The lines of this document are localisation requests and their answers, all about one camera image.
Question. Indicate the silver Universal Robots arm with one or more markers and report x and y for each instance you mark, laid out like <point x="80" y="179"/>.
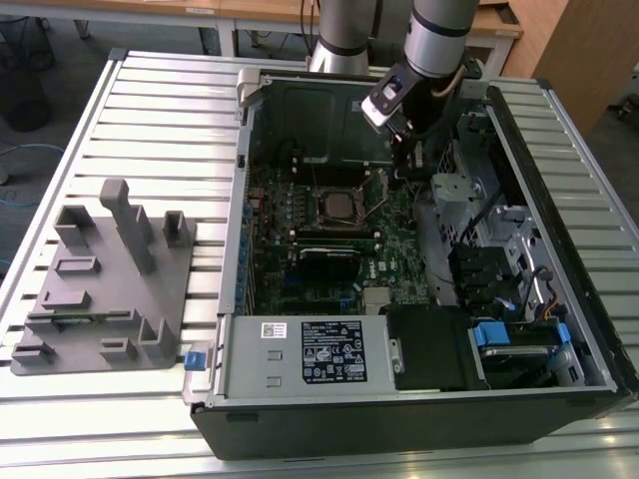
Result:
<point x="439" y="35"/>

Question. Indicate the black round bin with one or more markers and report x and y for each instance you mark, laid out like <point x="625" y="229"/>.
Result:
<point x="27" y="107"/>

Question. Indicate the white printed label sticker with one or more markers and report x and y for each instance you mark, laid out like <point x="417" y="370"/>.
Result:
<point x="356" y="105"/>

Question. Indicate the silver finned chipset heatsink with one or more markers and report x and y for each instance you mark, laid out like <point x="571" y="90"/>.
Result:
<point x="377" y="296"/>

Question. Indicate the CPU socket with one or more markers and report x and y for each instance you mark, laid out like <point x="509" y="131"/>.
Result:
<point x="320" y="223"/>

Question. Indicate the grey plastic parts rack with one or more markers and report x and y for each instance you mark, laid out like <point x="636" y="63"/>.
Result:
<point x="125" y="299"/>

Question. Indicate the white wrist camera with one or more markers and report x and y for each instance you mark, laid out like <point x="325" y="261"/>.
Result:
<point x="377" y="114"/>

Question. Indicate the hard disk in blue carrier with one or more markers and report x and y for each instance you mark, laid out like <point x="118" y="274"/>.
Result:
<point x="491" y="335"/>

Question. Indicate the black graphics card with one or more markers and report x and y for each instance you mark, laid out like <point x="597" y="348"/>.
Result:
<point x="329" y="264"/>

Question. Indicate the silver power supply unit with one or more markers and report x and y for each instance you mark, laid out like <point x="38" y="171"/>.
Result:
<point x="249" y="359"/>

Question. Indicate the RAM slot white clips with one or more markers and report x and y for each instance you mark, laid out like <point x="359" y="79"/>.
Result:
<point x="334" y="233"/>

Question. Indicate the silver disk bay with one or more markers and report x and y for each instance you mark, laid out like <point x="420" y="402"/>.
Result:
<point x="519" y="239"/>

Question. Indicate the RAM slot black clips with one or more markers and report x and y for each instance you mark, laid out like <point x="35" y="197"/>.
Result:
<point x="334" y="229"/>

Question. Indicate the black PC case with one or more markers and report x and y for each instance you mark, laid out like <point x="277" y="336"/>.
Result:
<point x="349" y="429"/>

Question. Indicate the silver perforated drive cage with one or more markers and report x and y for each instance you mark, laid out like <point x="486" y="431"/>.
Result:
<point x="451" y="187"/>

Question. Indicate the grey case latch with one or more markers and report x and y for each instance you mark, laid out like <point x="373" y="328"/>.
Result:
<point x="248" y="85"/>

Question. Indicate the blue case latch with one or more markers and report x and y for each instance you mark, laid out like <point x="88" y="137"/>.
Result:
<point x="194" y="361"/>

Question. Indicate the black expansion slot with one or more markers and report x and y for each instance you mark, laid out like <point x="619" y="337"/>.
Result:
<point x="314" y="289"/>
<point x="314" y="303"/>

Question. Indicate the green motherboard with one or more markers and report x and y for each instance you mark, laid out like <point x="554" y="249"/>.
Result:
<point x="399" y="259"/>

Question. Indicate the green RAM stick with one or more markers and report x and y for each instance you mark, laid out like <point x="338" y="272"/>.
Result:
<point x="75" y="320"/>

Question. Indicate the wooden cabinet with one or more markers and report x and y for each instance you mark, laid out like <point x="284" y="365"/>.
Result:
<point x="589" y="50"/>

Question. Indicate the black plastic shroud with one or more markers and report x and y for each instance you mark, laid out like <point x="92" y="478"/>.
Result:
<point x="429" y="349"/>

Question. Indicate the wooden desk white frame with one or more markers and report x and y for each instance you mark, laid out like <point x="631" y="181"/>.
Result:
<point x="100" y="4"/>
<point x="499" y="27"/>

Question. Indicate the silver topped green CPU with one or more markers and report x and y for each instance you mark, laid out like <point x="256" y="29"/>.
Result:
<point x="340" y="206"/>

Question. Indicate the black plastic drive holder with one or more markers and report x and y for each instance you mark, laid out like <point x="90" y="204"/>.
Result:
<point x="479" y="274"/>

